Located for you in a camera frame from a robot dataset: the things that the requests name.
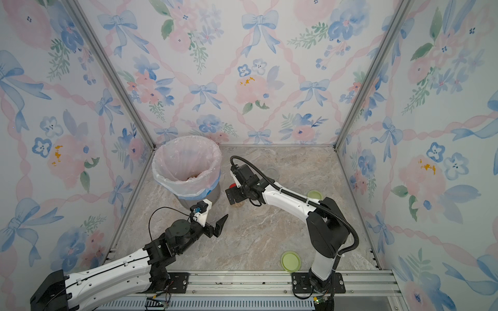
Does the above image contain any red lid peanut jar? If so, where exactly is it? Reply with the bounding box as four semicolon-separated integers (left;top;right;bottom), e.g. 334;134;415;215
225;183;246;206

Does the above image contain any light green jar lid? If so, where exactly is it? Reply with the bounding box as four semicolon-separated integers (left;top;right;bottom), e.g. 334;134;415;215
307;190;324;200

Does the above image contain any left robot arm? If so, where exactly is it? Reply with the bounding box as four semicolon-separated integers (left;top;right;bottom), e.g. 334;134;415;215
30;215;228;310

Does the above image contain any grey mesh trash bin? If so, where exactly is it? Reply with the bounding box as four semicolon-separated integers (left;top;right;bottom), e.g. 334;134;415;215
175;182;220;209

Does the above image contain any thin black left cable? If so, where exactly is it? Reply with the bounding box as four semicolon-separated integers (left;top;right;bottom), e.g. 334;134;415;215
147;206;193;244

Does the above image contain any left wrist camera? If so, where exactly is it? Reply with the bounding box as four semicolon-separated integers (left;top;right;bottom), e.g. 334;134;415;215
190;199;212;227

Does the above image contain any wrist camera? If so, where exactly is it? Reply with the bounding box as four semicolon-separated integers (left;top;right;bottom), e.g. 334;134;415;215
230;167;241;188
190;199;212;227

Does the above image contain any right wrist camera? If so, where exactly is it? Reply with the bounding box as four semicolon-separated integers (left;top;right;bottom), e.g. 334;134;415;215
230;167;241;188

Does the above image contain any black corrugated cable conduit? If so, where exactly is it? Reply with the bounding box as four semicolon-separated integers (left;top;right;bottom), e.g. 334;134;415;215
229;155;361;257

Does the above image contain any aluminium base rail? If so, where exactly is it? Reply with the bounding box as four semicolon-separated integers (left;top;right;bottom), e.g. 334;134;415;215
67;270;409;311

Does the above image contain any left aluminium corner post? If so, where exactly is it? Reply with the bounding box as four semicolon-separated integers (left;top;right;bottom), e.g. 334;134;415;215
62;1;156;150

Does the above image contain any aluminium corner post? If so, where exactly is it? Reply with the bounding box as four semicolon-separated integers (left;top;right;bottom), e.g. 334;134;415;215
334;0;412;152
62;1;156;150

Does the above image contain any right aluminium corner post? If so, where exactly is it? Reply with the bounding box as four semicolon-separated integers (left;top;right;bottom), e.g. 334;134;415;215
334;0;412;152

